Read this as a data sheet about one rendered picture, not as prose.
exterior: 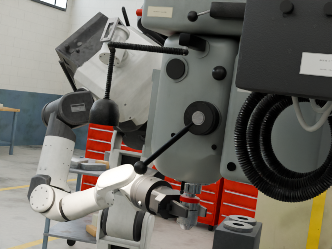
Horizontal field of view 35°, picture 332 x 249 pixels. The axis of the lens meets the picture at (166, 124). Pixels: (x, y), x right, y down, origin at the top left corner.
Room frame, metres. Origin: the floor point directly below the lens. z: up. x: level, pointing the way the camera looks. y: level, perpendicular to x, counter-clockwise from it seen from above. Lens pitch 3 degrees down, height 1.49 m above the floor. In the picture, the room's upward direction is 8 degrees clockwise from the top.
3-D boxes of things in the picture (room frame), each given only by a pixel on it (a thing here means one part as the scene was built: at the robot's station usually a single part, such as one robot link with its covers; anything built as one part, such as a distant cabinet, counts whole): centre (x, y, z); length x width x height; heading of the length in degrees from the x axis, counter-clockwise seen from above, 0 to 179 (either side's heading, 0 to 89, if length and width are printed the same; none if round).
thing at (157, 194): (1.27, -0.02, 1.24); 0.13 x 0.12 x 0.10; 128
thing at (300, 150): (1.11, -0.25, 1.47); 0.24 x 0.19 x 0.26; 153
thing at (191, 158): (1.19, -0.08, 1.47); 0.21 x 0.19 x 0.32; 153
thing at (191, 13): (1.05, -0.07, 1.66); 0.12 x 0.04 x 0.04; 63
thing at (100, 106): (1.25, 0.15, 1.44); 0.07 x 0.07 x 0.06
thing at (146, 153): (1.25, 0.02, 1.45); 0.04 x 0.04 x 0.21; 63
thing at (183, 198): (1.20, -0.08, 1.26); 0.05 x 0.05 x 0.01
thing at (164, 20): (1.18, -0.11, 1.68); 0.34 x 0.24 x 0.10; 63
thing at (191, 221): (1.20, -0.08, 1.23); 0.05 x 0.05 x 0.05
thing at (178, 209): (1.18, -0.05, 1.24); 0.06 x 0.02 x 0.03; 38
